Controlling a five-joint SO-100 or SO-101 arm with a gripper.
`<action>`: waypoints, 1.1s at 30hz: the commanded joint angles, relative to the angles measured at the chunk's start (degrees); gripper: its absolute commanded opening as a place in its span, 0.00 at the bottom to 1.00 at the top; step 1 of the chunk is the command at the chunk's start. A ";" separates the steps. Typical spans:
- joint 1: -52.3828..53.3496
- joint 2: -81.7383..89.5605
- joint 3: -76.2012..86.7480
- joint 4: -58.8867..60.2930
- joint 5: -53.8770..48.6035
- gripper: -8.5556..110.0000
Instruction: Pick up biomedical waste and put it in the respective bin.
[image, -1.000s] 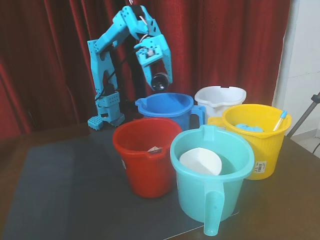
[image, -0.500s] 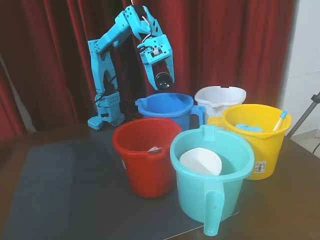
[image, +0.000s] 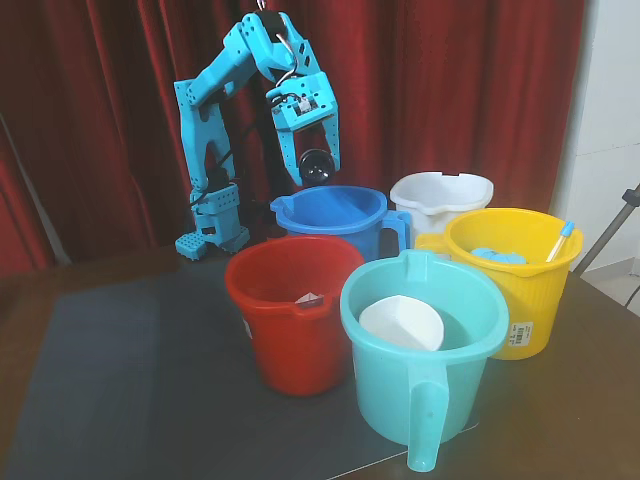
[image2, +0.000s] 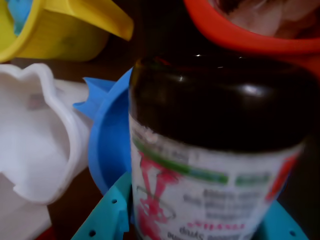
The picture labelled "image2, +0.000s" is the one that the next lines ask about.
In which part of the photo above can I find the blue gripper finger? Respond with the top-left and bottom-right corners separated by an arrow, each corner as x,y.
71,171 -> 135,240
258,199 -> 310,240

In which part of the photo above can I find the dark labelled medicine bottle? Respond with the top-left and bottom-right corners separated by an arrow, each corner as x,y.
128,54 -> 319,240

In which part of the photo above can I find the red curtain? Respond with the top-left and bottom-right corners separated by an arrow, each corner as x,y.
37,224 -> 57,240

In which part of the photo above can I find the white plastic bucket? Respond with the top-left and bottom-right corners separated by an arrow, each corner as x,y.
0,62 -> 94,240

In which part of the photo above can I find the yellow plastic bucket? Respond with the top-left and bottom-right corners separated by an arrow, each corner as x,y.
0,0 -> 135,63

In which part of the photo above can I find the red plastic bucket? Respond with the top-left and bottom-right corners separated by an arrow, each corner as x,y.
183,0 -> 320,76

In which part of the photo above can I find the grey table mat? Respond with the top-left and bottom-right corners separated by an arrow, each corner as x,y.
99,0 -> 201,83

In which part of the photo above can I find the white crumpled paper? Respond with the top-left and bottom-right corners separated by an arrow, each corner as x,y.
212,0 -> 320,39

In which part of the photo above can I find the blue glove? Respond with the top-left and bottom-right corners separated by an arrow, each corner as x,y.
7,0 -> 35,37

